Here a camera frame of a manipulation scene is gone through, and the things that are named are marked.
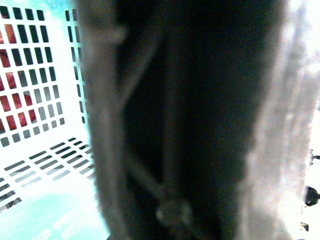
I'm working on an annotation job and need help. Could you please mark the brown basket handle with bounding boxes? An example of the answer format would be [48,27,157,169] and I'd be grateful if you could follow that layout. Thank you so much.
[75,0,320,240]

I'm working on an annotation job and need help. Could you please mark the light blue plastic basket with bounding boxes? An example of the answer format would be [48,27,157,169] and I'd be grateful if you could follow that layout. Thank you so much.
[0,0,110,240]

